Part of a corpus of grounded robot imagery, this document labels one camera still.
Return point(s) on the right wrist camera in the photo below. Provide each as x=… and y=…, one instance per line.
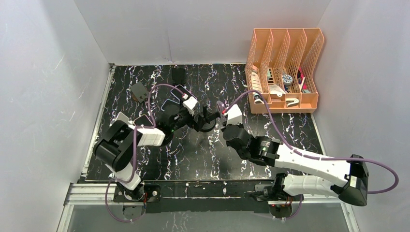
x=234, y=115

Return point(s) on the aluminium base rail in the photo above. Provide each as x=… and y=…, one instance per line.
x=201, y=206

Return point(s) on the white plastic packet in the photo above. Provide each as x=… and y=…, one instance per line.
x=276, y=90

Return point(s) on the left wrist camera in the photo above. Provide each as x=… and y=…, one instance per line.
x=190, y=103

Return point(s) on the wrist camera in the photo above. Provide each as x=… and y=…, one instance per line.
x=234, y=115
x=190, y=103

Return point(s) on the purple case phone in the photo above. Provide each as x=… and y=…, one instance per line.
x=178, y=93

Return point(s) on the orange desk file organizer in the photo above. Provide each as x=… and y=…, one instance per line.
x=284, y=51

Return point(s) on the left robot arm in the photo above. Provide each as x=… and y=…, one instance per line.
x=117, y=149

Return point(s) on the green tall box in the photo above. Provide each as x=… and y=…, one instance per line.
x=269, y=75

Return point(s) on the purple back magsafe phone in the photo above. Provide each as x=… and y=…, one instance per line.
x=221, y=107

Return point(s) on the black round base phone stand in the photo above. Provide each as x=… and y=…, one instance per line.
x=209, y=119

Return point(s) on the blue case phone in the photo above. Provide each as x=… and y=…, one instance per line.
x=169, y=102

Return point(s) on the black folding phone stand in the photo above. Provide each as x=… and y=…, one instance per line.
x=178, y=76

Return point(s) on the teal stapler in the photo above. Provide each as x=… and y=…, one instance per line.
x=258, y=98

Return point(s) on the white flat card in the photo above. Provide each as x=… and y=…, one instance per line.
x=301, y=85

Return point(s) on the white oval label pack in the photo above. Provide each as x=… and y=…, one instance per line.
x=255, y=82

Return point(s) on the dark wooden phone stand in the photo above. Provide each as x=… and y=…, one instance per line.
x=139, y=92

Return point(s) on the round blue lid jar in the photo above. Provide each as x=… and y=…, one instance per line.
x=287, y=79

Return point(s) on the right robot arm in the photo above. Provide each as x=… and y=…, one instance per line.
x=322, y=175

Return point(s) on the magenta notebook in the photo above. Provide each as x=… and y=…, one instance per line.
x=299, y=75

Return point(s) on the silver metal phone stand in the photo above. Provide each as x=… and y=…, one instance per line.
x=123, y=118

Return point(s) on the pink case phone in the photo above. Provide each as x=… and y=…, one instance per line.
x=143, y=120

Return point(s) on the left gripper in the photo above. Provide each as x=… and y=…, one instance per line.
x=198, y=124

